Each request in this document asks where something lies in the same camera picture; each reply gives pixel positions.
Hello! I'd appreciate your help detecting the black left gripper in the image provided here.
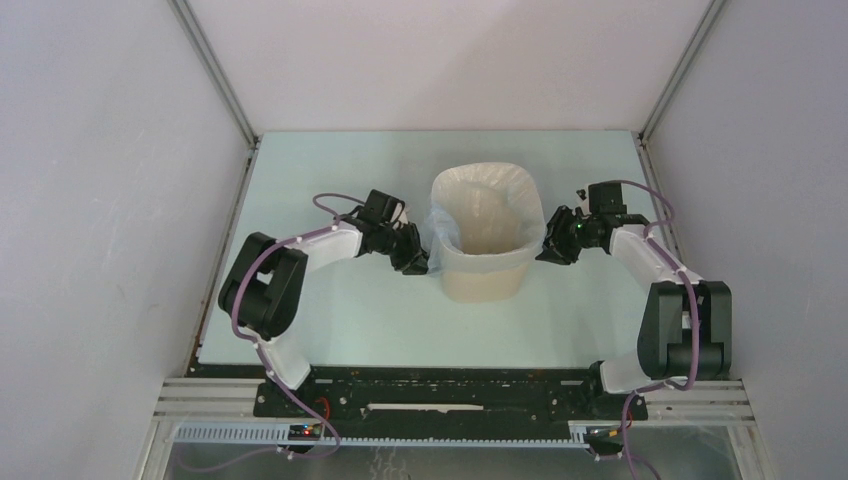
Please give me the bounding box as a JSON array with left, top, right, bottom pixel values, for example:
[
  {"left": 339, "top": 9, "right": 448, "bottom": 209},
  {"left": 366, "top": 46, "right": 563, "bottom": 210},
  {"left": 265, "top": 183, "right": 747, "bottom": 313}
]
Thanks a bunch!
[{"left": 377, "top": 222, "right": 440, "bottom": 277}]

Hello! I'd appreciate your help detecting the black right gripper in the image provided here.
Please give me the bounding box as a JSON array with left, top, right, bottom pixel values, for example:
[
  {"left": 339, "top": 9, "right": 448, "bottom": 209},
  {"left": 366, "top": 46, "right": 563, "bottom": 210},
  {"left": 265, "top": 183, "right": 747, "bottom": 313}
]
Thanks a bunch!
[{"left": 523, "top": 205, "right": 598, "bottom": 267}]

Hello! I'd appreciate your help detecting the cream plastic trash bin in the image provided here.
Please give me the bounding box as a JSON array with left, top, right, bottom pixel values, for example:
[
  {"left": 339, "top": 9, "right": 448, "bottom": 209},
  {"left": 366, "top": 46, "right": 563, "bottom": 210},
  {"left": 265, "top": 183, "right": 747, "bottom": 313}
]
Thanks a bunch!
[{"left": 430, "top": 162, "right": 546, "bottom": 305}]

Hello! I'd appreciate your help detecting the translucent blue trash bag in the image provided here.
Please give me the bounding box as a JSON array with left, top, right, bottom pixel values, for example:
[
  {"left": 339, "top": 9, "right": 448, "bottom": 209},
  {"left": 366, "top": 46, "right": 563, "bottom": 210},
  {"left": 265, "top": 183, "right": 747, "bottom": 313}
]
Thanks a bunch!
[{"left": 425, "top": 162, "right": 548, "bottom": 276}]

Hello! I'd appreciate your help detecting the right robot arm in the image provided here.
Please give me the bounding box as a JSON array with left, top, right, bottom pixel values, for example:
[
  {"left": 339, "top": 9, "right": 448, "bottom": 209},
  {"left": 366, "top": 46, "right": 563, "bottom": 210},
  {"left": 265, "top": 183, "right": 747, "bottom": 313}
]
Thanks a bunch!
[{"left": 537, "top": 180, "right": 732, "bottom": 418}]

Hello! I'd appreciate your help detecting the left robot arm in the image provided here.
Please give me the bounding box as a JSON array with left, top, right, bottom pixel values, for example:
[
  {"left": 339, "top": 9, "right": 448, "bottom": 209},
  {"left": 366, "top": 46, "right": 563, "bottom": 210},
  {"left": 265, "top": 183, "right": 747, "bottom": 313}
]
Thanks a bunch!
[{"left": 217, "top": 190, "right": 429, "bottom": 417}]

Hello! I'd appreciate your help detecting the small electronics board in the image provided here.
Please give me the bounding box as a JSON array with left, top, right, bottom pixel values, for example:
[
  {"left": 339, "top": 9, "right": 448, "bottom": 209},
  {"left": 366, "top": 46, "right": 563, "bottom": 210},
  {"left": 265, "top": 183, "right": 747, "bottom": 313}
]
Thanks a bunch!
[{"left": 286, "top": 423, "right": 323, "bottom": 441}]

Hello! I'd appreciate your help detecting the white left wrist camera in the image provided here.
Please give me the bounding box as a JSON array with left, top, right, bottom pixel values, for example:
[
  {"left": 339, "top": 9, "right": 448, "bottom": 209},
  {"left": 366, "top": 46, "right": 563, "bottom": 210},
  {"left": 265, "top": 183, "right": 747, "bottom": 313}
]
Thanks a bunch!
[{"left": 390, "top": 201, "right": 409, "bottom": 228}]

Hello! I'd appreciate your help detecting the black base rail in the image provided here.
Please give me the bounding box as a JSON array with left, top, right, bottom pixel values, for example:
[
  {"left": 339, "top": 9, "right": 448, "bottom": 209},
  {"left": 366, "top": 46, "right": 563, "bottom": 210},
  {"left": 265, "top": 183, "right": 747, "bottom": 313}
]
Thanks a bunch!
[{"left": 253, "top": 366, "right": 647, "bottom": 442}]

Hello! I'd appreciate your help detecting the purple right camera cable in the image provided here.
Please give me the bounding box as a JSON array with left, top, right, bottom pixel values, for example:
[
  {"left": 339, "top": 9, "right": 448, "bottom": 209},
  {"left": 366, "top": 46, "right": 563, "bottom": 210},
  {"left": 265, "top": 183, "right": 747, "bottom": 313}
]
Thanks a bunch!
[{"left": 619, "top": 180, "right": 704, "bottom": 480}]

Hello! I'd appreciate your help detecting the purple camera cable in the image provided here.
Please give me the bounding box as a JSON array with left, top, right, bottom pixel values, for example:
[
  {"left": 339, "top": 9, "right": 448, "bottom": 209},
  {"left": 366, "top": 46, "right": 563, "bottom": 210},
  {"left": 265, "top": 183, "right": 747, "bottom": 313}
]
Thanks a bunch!
[
  {"left": 619, "top": 180, "right": 704, "bottom": 480},
  {"left": 228, "top": 192, "right": 369, "bottom": 462}
]

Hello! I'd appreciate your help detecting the white slotted cable duct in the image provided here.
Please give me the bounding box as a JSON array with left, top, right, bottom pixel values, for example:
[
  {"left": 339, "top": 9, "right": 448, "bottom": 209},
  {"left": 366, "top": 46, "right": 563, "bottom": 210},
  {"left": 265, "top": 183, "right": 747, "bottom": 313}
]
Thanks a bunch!
[{"left": 154, "top": 378, "right": 755, "bottom": 448}]

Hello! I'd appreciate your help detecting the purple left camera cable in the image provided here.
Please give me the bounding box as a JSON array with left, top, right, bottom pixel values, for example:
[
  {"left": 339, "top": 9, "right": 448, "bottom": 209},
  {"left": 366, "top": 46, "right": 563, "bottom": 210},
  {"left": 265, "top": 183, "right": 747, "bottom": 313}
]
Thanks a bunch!
[{"left": 228, "top": 192, "right": 369, "bottom": 462}]

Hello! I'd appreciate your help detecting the right aluminium frame post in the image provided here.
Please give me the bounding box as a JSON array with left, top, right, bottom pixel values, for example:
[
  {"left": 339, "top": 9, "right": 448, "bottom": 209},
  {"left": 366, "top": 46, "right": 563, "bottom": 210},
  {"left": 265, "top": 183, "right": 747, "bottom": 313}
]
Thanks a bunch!
[{"left": 638, "top": 0, "right": 730, "bottom": 146}]

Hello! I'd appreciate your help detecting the aluminium frame post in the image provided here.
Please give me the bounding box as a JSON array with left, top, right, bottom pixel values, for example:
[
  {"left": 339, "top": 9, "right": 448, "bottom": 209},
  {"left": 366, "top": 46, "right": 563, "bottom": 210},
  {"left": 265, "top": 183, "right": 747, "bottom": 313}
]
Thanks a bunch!
[
  {"left": 167, "top": 0, "right": 259, "bottom": 149},
  {"left": 638, "top": 0, "right": 730, "bottom": 146}
]

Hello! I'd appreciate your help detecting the left aluminium frame post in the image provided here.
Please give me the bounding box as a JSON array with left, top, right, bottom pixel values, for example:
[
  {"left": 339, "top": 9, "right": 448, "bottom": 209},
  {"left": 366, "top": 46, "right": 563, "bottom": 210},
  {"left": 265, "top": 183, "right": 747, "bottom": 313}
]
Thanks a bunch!
[{"left": 167, "top": 0, "right": 259, "bottom": 149}]

